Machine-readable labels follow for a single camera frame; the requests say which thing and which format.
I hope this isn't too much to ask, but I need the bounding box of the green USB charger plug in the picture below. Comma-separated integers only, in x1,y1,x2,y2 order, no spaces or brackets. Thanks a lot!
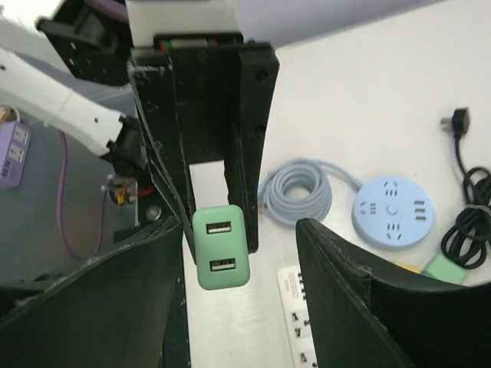
192,205,250,291

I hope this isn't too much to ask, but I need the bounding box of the yellow USB charger plug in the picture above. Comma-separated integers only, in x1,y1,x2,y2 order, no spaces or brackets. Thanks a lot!
396,263,421,274

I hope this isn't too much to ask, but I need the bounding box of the white power strip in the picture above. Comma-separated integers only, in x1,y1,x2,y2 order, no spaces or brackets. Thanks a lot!
277,264,318,368

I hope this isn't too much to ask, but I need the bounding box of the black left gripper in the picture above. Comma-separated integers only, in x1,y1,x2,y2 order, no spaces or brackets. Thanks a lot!
127,34,279,258

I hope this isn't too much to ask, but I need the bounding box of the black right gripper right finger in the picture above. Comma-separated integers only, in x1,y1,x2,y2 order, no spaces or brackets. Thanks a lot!
295,218,490,367

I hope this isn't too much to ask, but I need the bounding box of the purple power strip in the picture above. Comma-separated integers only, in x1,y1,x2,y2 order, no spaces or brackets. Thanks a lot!
1,121,31,189

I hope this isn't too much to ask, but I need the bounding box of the coiled light blue cable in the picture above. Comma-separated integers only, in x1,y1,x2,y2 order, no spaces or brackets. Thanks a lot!
257,159,365,229

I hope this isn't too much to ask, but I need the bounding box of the black coiled cable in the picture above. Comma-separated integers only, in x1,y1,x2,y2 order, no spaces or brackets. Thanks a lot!
439,107,491,270

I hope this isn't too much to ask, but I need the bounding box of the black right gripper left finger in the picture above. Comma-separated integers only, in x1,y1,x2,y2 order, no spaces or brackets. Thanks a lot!
1,217,183,367

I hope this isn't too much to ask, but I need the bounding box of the round blue power strip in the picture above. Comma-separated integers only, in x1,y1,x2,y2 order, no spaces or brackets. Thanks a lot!
351,176,435,251

